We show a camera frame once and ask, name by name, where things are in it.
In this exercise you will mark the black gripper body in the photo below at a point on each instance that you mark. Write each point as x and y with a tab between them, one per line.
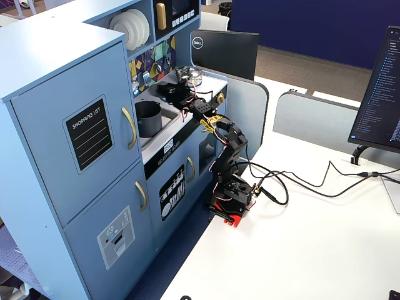
167	89

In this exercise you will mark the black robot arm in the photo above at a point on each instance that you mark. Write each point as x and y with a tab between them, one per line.
232	147

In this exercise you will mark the shiny steel toy pot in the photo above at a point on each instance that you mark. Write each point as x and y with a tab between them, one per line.
197	82

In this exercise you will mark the gray toy sink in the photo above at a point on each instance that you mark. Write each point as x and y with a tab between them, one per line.
170	117

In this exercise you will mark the steel toy ladle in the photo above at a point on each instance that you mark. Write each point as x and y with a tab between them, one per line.
159	68

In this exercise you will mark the silver toy whisk utensil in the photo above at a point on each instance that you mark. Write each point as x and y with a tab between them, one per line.
167	62

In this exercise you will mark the gold stove knob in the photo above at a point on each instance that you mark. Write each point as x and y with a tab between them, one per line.
221	97

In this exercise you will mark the steel toy spatula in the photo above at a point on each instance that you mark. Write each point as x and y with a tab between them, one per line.
146	78

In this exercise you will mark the dark gray toy pot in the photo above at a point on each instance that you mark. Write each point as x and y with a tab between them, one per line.
150	123

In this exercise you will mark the steel toy slotted spoon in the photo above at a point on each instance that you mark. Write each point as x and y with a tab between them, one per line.
135	87

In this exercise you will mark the colourful tile backsplash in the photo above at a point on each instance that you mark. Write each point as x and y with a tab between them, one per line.
140	67

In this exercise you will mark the white clock display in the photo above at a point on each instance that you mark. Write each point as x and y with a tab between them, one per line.
168	146

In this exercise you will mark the black Dell monitor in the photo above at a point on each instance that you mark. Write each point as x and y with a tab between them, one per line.
231	53

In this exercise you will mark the gray rounded desk divider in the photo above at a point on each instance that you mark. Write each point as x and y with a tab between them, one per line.
247	109
312	122

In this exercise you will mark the black toy microwave door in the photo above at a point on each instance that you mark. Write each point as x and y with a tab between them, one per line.
168	31

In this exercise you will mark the white toy plate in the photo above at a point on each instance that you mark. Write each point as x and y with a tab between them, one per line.
142	28
148	25
123	31

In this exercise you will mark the white chair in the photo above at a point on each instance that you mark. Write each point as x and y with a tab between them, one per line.
215	21

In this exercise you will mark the blue oven door with window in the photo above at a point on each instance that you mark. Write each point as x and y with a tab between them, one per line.
203	181

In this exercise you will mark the black shopping list sticker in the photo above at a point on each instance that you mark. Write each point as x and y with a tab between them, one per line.
93	109

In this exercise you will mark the black trash bin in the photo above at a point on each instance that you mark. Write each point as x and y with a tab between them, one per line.
225	8

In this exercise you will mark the black dish rack sticker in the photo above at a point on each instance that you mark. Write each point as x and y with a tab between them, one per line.
172	193

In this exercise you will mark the blue dishwasher door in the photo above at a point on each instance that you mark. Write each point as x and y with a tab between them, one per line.
151	200

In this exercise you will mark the black table clamp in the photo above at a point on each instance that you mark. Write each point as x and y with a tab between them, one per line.
220	215

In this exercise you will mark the blue wooden toy kitchen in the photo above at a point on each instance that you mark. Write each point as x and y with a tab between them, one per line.
47	47

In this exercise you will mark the blue fridge door with dispenser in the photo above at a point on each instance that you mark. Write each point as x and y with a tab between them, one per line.
93	212

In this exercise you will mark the blue fridge door with list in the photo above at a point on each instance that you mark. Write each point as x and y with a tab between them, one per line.
40	140

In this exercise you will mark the gray water dispenser sticker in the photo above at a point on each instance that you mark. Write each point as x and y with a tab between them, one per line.
107	250

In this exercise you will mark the monitor with lit screen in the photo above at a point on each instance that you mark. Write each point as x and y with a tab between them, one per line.
381	93

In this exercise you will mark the small black round object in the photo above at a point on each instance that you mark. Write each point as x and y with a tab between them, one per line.
185	297

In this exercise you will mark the black phone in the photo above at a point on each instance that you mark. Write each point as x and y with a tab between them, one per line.
395	296

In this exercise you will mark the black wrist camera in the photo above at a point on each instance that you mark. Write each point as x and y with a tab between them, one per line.
182	73

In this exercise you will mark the red robot base plate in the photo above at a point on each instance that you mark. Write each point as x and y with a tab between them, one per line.
234	222

